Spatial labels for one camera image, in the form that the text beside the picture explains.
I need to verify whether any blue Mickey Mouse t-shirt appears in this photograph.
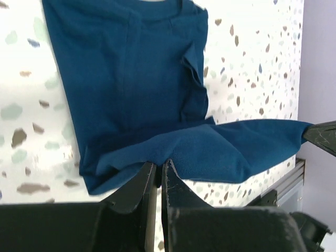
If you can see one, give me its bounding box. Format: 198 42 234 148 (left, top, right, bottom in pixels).
42 1 309 195

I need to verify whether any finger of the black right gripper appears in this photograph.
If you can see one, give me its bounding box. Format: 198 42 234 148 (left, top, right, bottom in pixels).
303 121 336 155

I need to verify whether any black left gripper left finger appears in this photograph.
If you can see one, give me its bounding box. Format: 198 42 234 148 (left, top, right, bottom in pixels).
1 163 155 251

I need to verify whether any aluminium frame rail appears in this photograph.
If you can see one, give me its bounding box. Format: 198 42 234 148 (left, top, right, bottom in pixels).
247 158 306 212

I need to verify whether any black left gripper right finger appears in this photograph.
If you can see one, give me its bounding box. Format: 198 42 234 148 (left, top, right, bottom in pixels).
162 160 307 251

